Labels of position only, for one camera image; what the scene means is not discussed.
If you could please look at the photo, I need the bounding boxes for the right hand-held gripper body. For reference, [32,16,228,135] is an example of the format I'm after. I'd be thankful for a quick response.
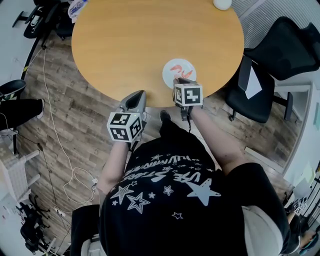
[171,83,204,123]

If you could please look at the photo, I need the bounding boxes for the black floor cable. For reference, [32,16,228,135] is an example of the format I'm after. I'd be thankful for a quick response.
[0,112,74,251]

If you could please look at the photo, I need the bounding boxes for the blue white packet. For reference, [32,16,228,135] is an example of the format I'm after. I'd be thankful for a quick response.
[68,0,89,20]

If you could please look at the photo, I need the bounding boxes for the round wooden table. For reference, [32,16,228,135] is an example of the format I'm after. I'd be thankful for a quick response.
[71,0,245,108]

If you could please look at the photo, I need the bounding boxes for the person's right forearm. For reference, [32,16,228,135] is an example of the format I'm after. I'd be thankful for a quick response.
[191,106,248,176]

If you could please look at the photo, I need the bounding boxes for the white floor cable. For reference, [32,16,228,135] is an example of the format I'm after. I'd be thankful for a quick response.
[41,46,98,209]

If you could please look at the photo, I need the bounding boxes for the person's black star t-shirt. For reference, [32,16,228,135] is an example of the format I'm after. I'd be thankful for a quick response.
[71,136,301,256]

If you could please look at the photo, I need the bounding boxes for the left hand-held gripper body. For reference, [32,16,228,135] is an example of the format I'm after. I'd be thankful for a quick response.
[106,105,149,152]

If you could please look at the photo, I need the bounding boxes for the white vase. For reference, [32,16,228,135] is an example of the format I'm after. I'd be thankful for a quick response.
[213,0,232,11]

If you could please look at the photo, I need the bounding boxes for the person's black trousers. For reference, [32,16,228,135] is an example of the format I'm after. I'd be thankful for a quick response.
[157,118,208,161]

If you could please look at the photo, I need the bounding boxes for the white shelf rack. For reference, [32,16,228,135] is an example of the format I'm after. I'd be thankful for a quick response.
[0,139,42,204]

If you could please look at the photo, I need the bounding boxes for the white paper sheet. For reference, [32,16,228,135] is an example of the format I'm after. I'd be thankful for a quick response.
[244,65,263,100]

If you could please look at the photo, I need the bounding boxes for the person's black shoe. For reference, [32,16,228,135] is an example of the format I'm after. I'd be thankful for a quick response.
[159,110,172,123]

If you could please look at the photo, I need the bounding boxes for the person's left forearm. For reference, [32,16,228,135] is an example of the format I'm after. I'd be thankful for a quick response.
[96,141,130,195]

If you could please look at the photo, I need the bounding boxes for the white plate with food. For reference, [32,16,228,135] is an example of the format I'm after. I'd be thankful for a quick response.
[161,58,198,90]

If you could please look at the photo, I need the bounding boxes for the black equipment pile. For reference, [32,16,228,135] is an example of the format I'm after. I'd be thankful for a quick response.
[19,194,51,254]

